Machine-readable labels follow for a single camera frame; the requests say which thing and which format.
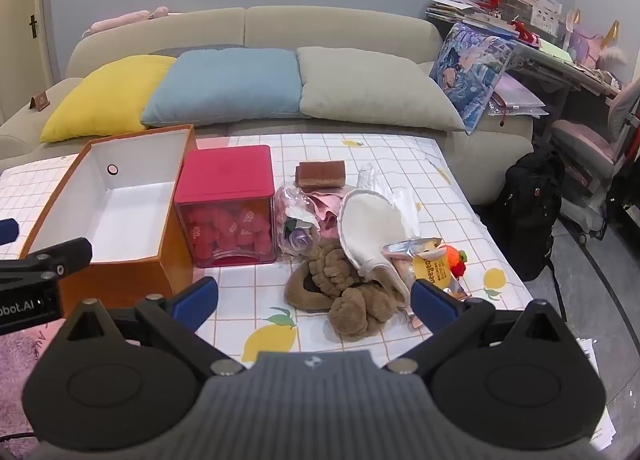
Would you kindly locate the beige sofa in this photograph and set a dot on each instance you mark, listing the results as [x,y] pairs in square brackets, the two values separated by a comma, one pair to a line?
[320,24]

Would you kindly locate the printed figure pillow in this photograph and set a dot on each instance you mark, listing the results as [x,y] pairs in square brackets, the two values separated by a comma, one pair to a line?
[470,69]

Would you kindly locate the blue pillow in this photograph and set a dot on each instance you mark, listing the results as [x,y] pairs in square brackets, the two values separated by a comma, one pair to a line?
[225,87]

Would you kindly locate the grey-beige pillow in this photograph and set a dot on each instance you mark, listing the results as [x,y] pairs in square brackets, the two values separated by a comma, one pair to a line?
[370,89]

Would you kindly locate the pink and yellow packet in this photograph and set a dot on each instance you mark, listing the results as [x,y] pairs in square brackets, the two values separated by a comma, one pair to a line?
[431,265]

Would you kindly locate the pink fuzzy blanket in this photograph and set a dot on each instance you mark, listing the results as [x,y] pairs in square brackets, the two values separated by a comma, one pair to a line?
[17,390]

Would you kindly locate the cream door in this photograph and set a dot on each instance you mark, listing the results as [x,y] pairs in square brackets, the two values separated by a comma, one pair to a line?
[20,39]

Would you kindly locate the pink cloth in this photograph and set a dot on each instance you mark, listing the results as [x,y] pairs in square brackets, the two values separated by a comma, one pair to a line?
[327,210]

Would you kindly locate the small brown stand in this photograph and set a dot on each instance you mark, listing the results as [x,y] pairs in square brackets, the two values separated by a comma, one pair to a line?
[40,102]

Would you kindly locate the orange cardboard box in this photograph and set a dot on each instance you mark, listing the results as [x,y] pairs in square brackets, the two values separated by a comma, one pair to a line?
[115,285]

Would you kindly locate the pink plush toy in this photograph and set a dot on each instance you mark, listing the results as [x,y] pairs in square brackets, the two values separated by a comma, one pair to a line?
[125,19]

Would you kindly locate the grey study desk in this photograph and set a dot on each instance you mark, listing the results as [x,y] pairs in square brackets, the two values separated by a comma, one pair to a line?
[555,64]

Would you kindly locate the red lid clear container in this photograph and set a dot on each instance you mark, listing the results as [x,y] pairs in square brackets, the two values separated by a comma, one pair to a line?
[225,174]

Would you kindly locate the brown sponge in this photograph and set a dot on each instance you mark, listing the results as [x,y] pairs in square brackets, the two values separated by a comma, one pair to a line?
[321,174]

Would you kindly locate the black backpack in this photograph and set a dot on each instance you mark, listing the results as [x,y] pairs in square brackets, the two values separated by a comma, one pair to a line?
[530,210]

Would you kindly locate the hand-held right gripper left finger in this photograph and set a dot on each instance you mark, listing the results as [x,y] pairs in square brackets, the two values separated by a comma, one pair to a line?
[196,301]

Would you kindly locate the yellow pillow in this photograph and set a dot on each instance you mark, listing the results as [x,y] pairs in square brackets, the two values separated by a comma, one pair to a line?
[105,99]

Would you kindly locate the pink bag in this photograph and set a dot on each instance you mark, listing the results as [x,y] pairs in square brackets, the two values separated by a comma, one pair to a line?
[590,42]

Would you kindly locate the white towel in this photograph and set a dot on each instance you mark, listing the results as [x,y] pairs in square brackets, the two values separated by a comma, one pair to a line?
[367,225]

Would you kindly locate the stack of books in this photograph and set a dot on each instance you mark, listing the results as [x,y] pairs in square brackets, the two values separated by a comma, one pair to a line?
[460,9]

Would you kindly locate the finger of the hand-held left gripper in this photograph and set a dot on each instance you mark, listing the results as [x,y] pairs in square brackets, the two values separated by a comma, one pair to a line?
[60,260]
[7,232]

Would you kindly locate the pink desk chair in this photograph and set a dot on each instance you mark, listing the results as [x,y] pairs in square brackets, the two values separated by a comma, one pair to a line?
[595,149]

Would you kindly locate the loose white papers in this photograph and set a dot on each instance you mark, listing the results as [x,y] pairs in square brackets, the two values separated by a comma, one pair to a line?
[597,380]

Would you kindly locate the translucent white zip bag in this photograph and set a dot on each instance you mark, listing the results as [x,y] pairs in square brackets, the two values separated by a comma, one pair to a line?
[405,210]

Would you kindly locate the orange crochet strawberry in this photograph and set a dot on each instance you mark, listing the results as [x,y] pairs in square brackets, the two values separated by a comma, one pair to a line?
[454,260]

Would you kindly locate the pink folders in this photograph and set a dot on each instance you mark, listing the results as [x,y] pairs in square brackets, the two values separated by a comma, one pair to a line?
[515,97]

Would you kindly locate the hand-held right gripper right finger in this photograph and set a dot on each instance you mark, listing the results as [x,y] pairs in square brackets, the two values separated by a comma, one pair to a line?
[431,306]

